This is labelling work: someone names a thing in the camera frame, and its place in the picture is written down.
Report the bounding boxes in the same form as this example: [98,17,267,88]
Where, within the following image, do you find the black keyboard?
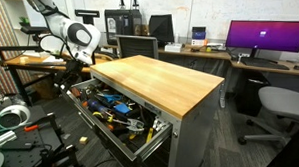
[240,58,290,71]

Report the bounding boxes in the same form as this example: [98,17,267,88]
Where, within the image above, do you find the orange handled clamp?
[23,123,41,133]

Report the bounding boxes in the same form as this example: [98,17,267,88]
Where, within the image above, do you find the black mesh office chair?
[114,34,160,61]

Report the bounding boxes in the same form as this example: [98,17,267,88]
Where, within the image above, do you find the small wooden block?
[78,136,90,145]

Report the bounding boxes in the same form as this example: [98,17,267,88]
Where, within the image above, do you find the black equipment base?
[0,101,87,167]

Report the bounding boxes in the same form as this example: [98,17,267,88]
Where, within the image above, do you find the blue block tool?
[113,102,133,115]

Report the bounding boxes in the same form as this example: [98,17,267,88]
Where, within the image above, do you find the black box device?
[148,12,176,45]

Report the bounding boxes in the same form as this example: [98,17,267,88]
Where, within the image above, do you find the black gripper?
[56,58,86,89]

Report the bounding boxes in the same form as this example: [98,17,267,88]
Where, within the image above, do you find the grey cabinet with wooden top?
[86,52,226,167]

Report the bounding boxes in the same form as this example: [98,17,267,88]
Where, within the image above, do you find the blue handled scissors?
[95,93,124,106]

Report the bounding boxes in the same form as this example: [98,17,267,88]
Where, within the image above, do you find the yellow black hand tool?
[91,111,115,123]

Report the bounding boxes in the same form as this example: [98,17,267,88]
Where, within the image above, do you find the white flat box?
[164,42,184,54]

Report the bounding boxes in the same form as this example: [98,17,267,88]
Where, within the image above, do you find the white green tape roll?
[0,103,32,132]

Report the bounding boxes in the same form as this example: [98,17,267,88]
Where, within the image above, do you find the grey fabric office chair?
[237,85,299,148]

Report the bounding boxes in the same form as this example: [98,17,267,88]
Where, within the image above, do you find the black display stand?
[74,9,101,26]

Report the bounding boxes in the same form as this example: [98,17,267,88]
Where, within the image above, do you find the small green plant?
[18,16,32,27]

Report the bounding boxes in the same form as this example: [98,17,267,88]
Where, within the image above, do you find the black computer tower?
[234,71,271,117]

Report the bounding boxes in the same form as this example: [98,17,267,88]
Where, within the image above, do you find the grey metal tool drawer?
[57,76,176,165]

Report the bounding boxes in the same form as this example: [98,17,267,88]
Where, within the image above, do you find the blue white box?
[191,26,208,41]

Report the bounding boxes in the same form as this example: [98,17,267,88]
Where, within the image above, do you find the black 3D printer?
[103,8,143,47]

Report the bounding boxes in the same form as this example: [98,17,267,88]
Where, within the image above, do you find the blue handled screwdriver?
[86,98,110,115]

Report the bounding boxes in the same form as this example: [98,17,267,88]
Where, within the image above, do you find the silver pliers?
[116,116,146,133]

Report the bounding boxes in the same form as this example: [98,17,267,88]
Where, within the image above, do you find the monitor with purple screen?
[224,18,299,62]

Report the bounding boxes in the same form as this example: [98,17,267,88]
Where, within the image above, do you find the wooden side desk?
[2,49,114,110]

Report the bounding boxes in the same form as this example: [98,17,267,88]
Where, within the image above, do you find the yellow handled tool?
[145,126,155,144]

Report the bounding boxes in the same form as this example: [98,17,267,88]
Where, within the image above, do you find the wooden office desk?
[156,45,299,78]

